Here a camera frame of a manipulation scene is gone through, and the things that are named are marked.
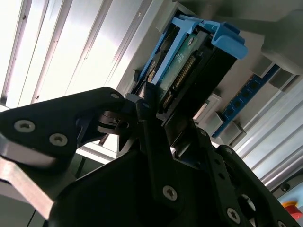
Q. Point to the hard disk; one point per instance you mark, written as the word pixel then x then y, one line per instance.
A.
pixel 189 78

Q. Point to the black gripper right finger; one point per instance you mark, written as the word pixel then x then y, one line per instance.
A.
pixel 213 170

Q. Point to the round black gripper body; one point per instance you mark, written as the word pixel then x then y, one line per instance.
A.
pixel 106 201

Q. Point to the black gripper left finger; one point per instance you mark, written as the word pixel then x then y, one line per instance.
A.
pixel 59 118

